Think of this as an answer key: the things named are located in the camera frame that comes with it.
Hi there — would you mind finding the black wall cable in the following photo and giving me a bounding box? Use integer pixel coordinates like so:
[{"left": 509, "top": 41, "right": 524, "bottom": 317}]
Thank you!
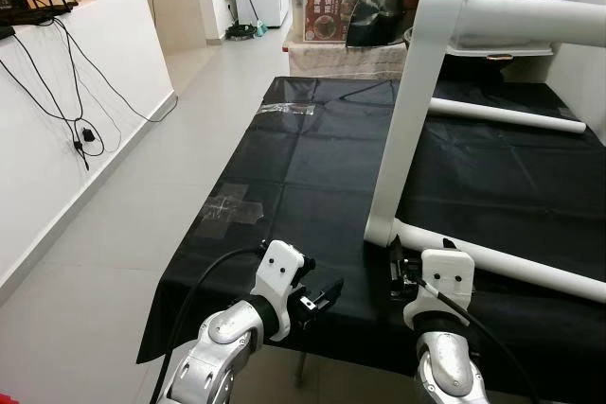
[
  {"left": 57, "top": 16, "right": 179, "bottom": 126},
  {"left": 0, "top": 35, "right": 105, "bottom": 173}
]

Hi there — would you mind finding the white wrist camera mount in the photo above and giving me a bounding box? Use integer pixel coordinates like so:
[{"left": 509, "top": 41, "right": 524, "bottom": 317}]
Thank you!
[
  {"left": 251, "top": 240, "right": 315, "bottom": 329},
  {"left": 402, "top": 250, "right": 476, "bottom": 334}
]

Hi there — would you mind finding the red printed package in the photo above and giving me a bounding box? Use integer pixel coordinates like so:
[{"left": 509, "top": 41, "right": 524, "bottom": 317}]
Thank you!
[{"left": 301, "top": 0, "right": 361, "bottom": 43}]

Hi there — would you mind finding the clear tape piece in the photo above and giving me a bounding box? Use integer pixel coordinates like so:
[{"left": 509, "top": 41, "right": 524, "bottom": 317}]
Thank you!
[
  {"left": 204, "top": 182, "right": 268, "bottom": 230},
  {"left": 258, "top": 101, "right": 318, "bottom": 116}
]

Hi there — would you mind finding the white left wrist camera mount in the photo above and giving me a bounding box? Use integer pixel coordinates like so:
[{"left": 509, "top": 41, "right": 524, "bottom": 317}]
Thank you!
[{"left": 251, "top": 240, "right": 315, "bottom": 329}]

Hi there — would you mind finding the metal folding table frame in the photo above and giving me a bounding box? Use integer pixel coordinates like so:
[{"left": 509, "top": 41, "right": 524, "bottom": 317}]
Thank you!
[{"left": 292, "top": 345, "right": 312, "bottom": 391}]

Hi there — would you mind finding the beige cloth covered bench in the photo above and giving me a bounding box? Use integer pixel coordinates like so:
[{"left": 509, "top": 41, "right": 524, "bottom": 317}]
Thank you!
[{"left": 284, "top": 40, "right": 410, "bottom": 81}]

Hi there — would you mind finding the black plastic bag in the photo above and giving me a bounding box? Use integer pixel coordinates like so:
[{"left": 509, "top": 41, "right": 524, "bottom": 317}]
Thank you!
[{"left": 346, "top": 0, "right": 427, "bottom": 50}]

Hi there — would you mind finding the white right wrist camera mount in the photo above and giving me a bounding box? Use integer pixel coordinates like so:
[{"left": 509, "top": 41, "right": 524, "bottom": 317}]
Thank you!
[{"left": 402, "top": 250, "right": 476, "bottom": 334}]

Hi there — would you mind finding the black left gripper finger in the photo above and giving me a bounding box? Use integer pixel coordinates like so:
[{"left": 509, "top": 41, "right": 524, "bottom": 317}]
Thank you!
[{"left": 311, "top": 276, "right": 346, "bottom": 315}]

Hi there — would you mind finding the black tablecloth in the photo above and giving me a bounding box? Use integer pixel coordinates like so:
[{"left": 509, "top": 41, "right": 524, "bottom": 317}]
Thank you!
[{"left": 137, "top": 76, "right": 606, "bottom": 404}]

